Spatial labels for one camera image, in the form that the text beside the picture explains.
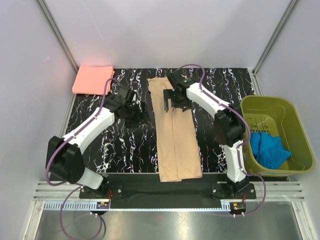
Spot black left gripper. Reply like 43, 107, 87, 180
124, 101, 151, 129

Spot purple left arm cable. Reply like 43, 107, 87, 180
44, 77, 113, 240

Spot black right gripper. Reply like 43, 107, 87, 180
163, 88, 192, 112

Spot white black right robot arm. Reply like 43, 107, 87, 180
163, 83, 249, 199

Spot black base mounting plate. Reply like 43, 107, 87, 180
47, 172, 288, 210

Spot blue t shirt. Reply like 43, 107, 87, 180
250, 131, 292, 170

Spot left aluminium corner post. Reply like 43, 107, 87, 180
35, 0, 79, 73

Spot olive green plastic bin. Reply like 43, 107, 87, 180
240, 95, 315, 177

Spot right aluminium corner post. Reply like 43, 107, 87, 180
252, 0, 301, 76

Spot beige t shirt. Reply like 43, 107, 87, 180
148, 77, 203, 182

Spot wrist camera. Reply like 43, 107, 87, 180
114, 87, 137, 106
167, 71, 196, 88

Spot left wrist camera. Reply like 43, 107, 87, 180
114, 87, 137, 106

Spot aluminium frame rail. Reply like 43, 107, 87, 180
33, 181, 305, 212

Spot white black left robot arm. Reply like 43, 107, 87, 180
45, 101, 150, 198

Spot aluminium corner post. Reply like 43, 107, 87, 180
35, 0, 79, 73
252, 0, 301, 76

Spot folded pink t shirt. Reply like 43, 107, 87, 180
72, 65, 115, 96

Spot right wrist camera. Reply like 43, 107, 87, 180
167, 71, 196, 88

